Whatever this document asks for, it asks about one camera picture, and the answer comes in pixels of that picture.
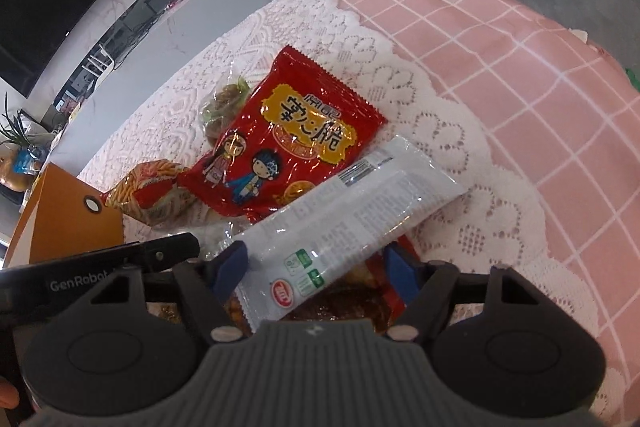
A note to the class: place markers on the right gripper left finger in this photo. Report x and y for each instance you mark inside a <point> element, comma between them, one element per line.
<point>204,287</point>

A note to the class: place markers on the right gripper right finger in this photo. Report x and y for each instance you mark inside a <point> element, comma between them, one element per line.
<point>425,288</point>

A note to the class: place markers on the white snack packet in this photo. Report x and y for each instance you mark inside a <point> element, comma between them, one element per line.
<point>376,199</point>

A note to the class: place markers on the fries snack bag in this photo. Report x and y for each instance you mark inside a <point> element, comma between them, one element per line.
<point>150,193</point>

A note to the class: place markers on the red cartoon snack bag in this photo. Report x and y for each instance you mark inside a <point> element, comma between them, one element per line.
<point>300,126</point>

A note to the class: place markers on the clear bag green snacks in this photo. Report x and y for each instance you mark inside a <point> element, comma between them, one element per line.
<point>221,107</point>

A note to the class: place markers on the red sausage snack packet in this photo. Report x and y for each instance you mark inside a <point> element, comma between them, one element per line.
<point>360,296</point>

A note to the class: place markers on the orange cardboard box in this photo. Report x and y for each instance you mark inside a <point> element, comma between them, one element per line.
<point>64,216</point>

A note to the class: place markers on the white lace tablecloth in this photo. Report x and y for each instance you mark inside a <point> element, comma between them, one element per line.
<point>167,124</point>

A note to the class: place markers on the small potted plant left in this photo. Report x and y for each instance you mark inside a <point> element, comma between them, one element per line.
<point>22,152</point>

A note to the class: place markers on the pink checked tablecloth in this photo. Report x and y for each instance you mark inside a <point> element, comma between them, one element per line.
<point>541,127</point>

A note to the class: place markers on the white wifi router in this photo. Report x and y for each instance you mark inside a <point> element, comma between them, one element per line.
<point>98,64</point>

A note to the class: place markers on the white tv console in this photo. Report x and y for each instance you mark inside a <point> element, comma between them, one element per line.
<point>170,44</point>

